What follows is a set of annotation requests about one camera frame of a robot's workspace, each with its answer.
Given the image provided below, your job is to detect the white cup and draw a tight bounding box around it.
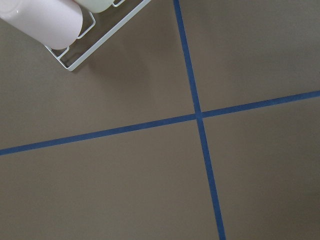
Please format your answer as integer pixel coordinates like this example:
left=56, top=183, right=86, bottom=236
left=74, top=0, right=116, bottom=13

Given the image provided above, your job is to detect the pink cup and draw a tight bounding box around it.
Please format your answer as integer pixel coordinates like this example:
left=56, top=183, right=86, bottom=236
left=0, top=0, right=83, bottom=50

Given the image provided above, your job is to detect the white wire cup rack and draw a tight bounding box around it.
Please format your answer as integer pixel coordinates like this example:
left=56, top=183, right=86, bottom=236
left=46, top=0, right=150, bottom=72

